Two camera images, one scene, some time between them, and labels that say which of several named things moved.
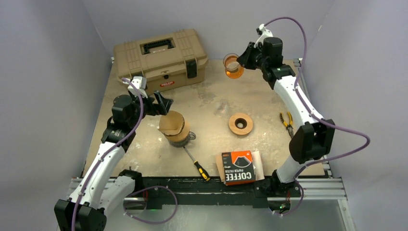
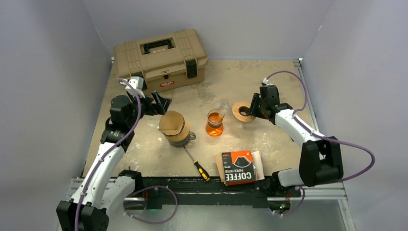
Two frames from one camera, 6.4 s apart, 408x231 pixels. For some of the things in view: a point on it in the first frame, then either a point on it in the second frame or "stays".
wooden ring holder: x=243 y=131 to x=240 y=111
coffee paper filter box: x=238 y=167 stays
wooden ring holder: x=181 y=136 stays
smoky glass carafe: x=180 y=144 stays
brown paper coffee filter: x=171 y=124 stays
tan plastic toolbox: x=166 y=61 stays
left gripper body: x=151 y=109 stays
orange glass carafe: x=233 y=70 to x=215 y=126
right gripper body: x=254 y=59 to x=257 y=107
